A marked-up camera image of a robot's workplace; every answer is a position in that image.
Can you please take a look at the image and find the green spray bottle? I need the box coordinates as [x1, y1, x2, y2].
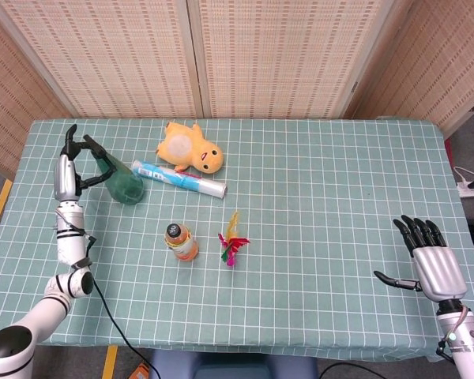
[82, 134, 145, 205]

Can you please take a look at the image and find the black floor cable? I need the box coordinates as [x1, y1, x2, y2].
[318, 362, 384, 379]

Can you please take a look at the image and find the yellow plush duck toy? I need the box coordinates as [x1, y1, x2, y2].
[156, 121, 225, 174]

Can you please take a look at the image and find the green checkered tablecloth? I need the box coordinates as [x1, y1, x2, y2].
[0, 118, 474, 362]

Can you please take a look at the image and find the colourful feather shuttlecock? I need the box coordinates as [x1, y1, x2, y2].
[217, 211, 250, 270]

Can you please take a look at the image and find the orange juice bottle black cap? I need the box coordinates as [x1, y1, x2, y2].
[164, 223, 200, 262]

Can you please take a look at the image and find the blue white plastic bag roll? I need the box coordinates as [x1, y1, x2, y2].
[130, 159, 228, 200]

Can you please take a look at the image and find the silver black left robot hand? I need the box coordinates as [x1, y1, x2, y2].
[54, 124, 118, 202]

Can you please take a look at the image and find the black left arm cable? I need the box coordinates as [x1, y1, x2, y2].
[85, 232, 161, 379]

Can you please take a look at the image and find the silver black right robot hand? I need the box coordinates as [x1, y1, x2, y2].
[373, 215, 469, 303]

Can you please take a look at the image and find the orange object on floor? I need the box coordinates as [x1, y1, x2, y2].
[128, 361, 151, 379]

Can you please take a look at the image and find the white power cable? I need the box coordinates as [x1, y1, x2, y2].
[453, 165, 474, 187]

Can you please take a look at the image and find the bamboo folding screen panel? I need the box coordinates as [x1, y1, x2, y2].
[0, 0, 205, 119]
[343, 0, 474, 137]
[187, 0, 414, 119]
[0, 0, 70, 181]

